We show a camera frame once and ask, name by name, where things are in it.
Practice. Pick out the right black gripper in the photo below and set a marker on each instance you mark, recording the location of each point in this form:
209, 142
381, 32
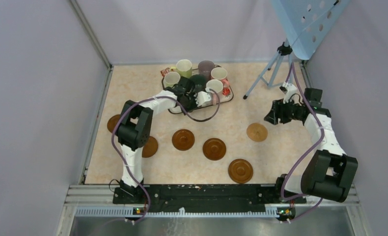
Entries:
277, 112

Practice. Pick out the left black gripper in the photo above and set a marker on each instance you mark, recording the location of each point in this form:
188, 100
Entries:
194, 105

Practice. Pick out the dark green mug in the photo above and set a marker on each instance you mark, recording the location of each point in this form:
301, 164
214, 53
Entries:
199, 82

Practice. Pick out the green mug front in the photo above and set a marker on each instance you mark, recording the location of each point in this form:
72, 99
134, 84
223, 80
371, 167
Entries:
170, 79

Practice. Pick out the light tan coaster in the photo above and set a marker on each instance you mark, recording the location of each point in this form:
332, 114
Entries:
257, 132

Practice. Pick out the white strawberry tray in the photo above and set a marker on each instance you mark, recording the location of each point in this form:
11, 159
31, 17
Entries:
227, 93

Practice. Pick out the brown coaster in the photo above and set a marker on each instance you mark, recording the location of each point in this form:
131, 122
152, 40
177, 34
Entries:
150, 148
183, 139
112, 122
214, 149
240, 171

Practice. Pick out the light blue music stand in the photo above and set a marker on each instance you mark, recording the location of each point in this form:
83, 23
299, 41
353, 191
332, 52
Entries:
305, 23

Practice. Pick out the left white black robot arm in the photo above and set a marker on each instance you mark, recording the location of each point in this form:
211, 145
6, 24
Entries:
134, 126

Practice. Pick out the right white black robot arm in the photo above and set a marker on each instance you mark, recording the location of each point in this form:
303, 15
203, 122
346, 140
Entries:
330, 172

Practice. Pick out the green mug back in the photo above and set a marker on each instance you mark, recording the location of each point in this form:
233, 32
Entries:
184, 68

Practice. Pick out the red snack packet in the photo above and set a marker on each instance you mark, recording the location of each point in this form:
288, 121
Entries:
167, 70

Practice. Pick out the purple mug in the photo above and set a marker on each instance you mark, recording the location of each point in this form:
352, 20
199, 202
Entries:
205, 67

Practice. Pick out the pink mug front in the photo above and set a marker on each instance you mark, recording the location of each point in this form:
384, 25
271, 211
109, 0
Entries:
215, 87

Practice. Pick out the pink mug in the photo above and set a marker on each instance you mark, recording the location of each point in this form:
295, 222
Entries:
220, 73
215, 87

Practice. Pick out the pink mug back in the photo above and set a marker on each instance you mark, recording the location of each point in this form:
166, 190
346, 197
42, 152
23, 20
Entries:
220, 73

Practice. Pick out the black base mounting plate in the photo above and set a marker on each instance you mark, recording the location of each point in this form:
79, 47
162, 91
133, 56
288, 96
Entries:
202, 198

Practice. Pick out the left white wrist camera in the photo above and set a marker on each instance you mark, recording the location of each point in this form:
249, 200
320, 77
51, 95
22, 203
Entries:
203, 99

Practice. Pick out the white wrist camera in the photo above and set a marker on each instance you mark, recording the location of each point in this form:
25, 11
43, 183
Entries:
288, 90
203, 99

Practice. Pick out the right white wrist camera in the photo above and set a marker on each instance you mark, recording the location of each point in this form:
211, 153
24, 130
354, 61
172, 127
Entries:
288, 90

